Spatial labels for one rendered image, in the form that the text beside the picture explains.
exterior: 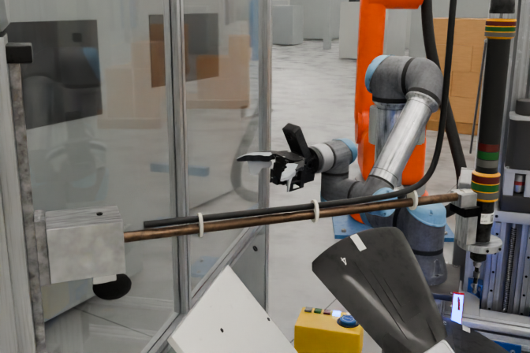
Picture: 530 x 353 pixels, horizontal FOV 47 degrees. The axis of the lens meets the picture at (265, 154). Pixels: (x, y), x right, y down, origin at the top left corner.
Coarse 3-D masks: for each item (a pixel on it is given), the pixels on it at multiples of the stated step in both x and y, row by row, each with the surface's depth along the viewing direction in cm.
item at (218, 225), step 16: (336, 208) 89; (352, 208) 90; (368, 208) 91; (384, 208) 92; (192, 224) 82; (208, 224) 83; (224, 224) 83; (240, 224) 84; (256, 224) 85; (272, 224) 86; (128, 240) 79
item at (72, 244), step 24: (48, 216) 77; (72, 216) 77; (96, 216) 77; (120, 216) 77; (48, 240) 73; (72, 240) 74; (96, 240) 75; (120, 240) 76; (48, 264) 75; (72, 264) 74; (96, 264) 75; (120, 264) 76
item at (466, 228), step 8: (464, 192) 96; (472, 192) 96; (464, 200) 95; (472, 200) 96; (456, 208) 97; (464, 208) 96; (472, 208) 96; (480, 208) 96; (464, 216) 96; (472, 216) 96; (464, 224) 98; (472, 224) 97; (456, 232) 100; (464, 232) 98; (472, 232) 97; (464, 240) 98; (472, 240) 98; (496, 240) 100; (464, 248) 99; (472, 248) 98; (480, 248) 97; (488, 248) 97; (496, 248) 97
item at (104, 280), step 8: (96, 280) 78; (104, 280) 79; (112, 280) 79; (120, 280) 79; (128, 280) 80; (96, 288) 79; (104, 288) 78; (112, 288) 79; (120, 288) 79; (128, 288) 80; (104, 296) 79; (112, 296) 79; (120, 296) 80
